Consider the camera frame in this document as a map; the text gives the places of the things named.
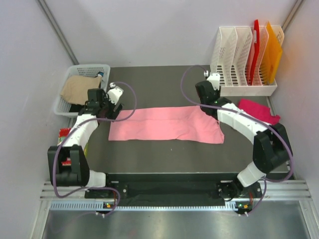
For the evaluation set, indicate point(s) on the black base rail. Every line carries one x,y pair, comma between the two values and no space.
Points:
179,189

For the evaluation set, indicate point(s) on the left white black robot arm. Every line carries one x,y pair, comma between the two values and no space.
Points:
67,162

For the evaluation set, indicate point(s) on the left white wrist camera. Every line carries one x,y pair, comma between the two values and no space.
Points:
114,93

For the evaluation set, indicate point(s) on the white plastic laundry basket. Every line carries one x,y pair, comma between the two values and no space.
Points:
63,108

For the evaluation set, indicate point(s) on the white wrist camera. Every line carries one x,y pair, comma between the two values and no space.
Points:
114,93
213,79

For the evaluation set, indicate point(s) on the white mesh file organizer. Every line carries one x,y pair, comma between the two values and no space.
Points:
230,58

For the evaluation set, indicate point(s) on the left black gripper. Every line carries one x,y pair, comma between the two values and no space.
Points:
112,115

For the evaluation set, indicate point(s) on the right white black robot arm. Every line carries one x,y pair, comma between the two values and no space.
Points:
271,146

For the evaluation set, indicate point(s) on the red colourful book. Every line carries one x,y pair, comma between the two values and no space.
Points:
63,132

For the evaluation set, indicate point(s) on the folded magenta t shirt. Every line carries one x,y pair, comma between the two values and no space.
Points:
258,111

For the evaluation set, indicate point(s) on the beige folded t shirt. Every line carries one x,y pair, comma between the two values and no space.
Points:
77,89

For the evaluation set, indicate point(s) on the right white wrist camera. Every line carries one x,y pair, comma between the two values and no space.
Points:
213,79

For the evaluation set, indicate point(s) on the light pink t shirt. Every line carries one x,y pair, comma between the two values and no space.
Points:
168,123

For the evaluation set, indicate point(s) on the orange plastic folder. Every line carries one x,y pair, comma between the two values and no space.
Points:
272,56

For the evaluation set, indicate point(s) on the dark clothes in basket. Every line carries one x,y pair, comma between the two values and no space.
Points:
101,74

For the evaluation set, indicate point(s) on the red plastic folder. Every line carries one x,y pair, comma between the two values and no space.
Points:
256,47

